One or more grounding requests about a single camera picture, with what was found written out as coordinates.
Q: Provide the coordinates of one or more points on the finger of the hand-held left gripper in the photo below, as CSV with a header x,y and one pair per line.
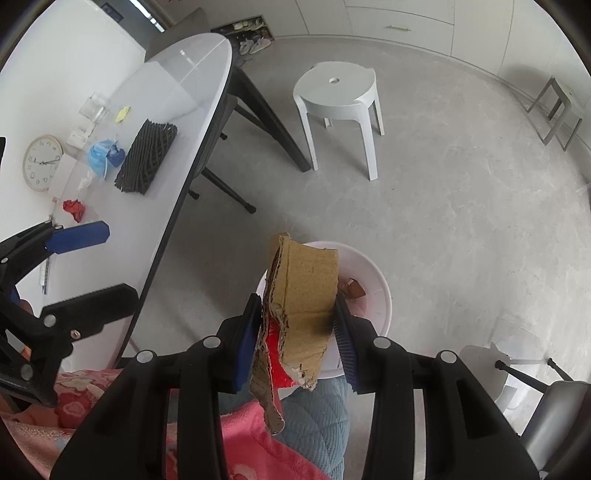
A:
x,y
78,237
92,302

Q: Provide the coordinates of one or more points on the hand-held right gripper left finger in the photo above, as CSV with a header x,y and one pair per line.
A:
x,y
247,341

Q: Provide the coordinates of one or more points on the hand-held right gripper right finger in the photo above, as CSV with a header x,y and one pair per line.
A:
x,y
346,350

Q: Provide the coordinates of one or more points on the torn red cardboard box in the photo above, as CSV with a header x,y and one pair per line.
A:
x,y
304,304

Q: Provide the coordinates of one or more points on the brown patterned wrapper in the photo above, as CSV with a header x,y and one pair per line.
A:
x,y
353,288

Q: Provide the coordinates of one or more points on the white pink bin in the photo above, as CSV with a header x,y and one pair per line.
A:
x,y
369,277

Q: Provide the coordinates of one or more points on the red crumpled paper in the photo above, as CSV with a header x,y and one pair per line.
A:
x,y
74,208

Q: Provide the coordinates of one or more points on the white crumpled tissue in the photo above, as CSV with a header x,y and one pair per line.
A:
x,y
85,181

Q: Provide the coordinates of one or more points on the pink floral clothing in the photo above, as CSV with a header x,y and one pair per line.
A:
x,y
69,397

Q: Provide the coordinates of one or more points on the grey quilted clothing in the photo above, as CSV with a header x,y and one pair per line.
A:
x,y
314,415

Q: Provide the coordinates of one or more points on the blue face mask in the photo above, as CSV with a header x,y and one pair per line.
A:
x,y
98,159

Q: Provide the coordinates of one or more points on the blue crumpled wrapper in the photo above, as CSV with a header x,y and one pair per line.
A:
x,y
115,154

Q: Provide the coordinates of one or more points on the black foam net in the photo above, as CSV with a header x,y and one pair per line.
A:
x,y
145,157

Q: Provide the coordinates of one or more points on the yellow blue crumpled paper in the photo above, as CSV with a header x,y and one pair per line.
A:
x,y
123,113

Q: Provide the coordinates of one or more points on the white plastic object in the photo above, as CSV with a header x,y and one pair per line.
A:
x,y
485,369

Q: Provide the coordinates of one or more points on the grey black-legged chair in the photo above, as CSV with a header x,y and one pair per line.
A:
x,y
554,415

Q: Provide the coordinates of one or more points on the white sneaker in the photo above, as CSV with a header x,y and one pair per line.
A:
x,y
262,44
246,47

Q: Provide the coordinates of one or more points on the white plastic stool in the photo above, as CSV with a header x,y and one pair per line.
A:
x,y
337,87

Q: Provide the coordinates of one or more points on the open shoe shelf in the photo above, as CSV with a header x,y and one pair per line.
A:
x,y
242,25

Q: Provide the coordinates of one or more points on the grey metal stool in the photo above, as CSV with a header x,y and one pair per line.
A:
x,y
554,108

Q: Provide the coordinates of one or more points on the round white wall clock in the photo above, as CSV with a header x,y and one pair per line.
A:
x,y
42,162

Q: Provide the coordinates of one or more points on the black table leg frame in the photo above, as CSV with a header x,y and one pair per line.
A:
x,y
258,115

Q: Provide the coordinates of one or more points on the white wall cabinet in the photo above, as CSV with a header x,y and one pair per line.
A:
x,y
415,23

